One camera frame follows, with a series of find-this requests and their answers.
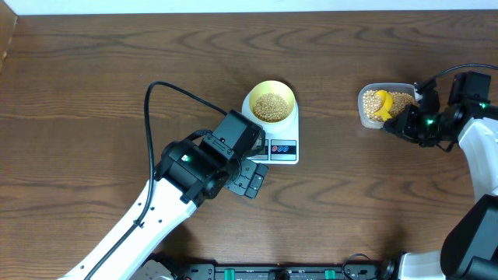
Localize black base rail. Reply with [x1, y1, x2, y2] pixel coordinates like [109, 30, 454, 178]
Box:
[132, 254, 396, 280]

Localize soybeans in yellow bowl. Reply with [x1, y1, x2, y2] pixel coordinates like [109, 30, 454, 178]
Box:
[253, 93, 289, 123]

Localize soybeans pile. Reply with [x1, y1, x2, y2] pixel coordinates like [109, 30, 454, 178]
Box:
[363, 90, 416, 122]

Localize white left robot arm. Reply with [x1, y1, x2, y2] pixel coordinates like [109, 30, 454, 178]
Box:
[64, 110, 268, 279]

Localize brown cardboard sheet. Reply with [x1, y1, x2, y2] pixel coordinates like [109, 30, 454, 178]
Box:
[0, 0, 18, 68]

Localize white digital kitchen scale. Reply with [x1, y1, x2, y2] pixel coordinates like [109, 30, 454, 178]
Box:
[242, 93, 300, 165]

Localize yellow plastic measuring scoop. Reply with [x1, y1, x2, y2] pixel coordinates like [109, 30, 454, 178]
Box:
[374, 90, 394, 121]

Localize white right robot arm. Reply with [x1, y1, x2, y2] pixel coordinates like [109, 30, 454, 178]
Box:
[384, 71, 497, 280]

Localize yellow plastic bowl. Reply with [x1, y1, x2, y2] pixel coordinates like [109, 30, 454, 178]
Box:
[248, 80, 297, 124]

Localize clear plastic container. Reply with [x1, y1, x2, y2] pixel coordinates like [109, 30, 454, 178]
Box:
[358, 82, 421, 129]

